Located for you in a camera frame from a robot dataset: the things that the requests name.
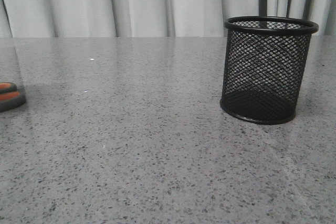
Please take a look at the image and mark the black mesh pen bucket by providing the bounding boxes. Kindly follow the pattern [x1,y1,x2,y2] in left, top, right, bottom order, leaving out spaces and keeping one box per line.
[220,16,319,125]

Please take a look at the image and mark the grey orange scissors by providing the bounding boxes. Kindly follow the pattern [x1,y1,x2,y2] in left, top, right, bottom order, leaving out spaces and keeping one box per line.
[0,82,26,112]

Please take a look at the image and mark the grey pleated curtain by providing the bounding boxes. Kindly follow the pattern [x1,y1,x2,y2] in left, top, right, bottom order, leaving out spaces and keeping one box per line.
[1,0,335,38]

